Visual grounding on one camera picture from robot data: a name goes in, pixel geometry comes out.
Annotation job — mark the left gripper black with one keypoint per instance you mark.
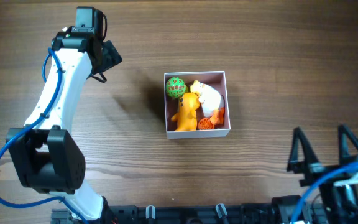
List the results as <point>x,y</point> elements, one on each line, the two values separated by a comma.
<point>112,57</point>

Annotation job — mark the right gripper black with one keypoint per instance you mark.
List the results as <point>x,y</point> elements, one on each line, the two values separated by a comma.
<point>327,168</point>

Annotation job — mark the green numbered ball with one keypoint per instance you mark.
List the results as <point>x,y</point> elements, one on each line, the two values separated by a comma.
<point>175,87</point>

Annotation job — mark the orange plastic wheel toy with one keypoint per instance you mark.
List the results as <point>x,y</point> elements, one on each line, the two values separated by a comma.
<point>205,124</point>

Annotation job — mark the white plush duck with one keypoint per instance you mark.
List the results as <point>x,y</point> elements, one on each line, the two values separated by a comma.
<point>212,102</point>

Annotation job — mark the orange dinosaur toy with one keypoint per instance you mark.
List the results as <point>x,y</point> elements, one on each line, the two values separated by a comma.
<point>186,116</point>

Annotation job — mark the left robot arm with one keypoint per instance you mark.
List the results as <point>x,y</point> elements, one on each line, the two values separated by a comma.
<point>47,159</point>

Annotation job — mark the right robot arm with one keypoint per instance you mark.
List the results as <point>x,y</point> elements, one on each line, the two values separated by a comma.
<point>340,204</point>

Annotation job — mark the white cardboard box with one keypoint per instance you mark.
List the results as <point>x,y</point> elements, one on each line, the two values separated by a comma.
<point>215,79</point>

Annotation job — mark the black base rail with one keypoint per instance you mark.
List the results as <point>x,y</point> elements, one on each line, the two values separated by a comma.
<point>246,213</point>

